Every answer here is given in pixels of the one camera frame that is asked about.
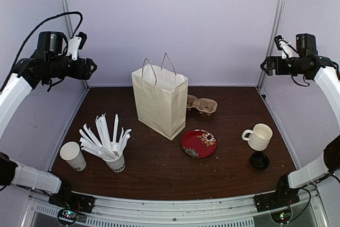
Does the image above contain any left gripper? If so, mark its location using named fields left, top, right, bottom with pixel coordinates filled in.
left=48, top=54, right=98, bottom=80

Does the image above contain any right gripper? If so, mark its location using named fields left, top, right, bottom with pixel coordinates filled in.
left=260, top=55, right=308, bottom=75

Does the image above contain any white paper cup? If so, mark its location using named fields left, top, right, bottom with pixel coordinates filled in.
left=59, top=141, right=86, bottom=171

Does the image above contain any black plastic cup lid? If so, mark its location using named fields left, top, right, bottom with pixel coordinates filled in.
left=250, top=152, right=270, bottom=170

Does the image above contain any paper cup with straws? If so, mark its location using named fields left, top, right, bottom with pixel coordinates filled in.
left=104, top=154, right=125, bottom=173

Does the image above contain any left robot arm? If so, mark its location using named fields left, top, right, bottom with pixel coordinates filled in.
left=1, top=31, right=97, bottom=208

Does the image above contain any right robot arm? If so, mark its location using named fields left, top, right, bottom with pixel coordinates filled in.
left=255, top=33, right=339, bottom=210

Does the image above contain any cream ceramic mug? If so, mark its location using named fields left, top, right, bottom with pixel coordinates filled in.
left=241, top=123, right=273, bottom=152

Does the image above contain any cardboard cup carrier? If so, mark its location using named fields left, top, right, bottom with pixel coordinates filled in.
left=186, top=94, right=218, bottom=116

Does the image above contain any cream paper bag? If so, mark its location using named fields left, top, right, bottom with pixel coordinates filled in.
left=131, top=58, right=189, bottom=140

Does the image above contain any red floral plate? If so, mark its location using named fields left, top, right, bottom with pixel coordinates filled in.
left=181, top=129, right=217, bottom=158

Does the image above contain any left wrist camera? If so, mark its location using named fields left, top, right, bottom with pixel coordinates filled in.
left=65, top=32, right=87, bottom=61

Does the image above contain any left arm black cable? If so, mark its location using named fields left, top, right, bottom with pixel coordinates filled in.
left=10, top=11, right=83, bottom=73

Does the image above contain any right aluminium frame post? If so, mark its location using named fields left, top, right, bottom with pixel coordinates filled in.
left=256, top=0, right=290, bottom=91

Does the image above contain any aluminium frame post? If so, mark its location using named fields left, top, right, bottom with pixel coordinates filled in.
left=256, top=0, right=290, bottom=91
left=55, top=0, right=89, bottom=91

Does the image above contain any left aluminium frame post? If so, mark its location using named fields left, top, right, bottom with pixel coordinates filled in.
left=55, top=0, right=89, bottom=91

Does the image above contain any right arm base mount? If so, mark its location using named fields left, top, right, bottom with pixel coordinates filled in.
left=253, top=192, right=300, bottom=212

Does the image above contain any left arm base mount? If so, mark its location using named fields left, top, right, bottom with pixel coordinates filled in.
left=48, top=193, right=95, bottom=213

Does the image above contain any aluminium front rail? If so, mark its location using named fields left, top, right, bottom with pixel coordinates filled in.
left=21, top=179, right=327, bottom=227

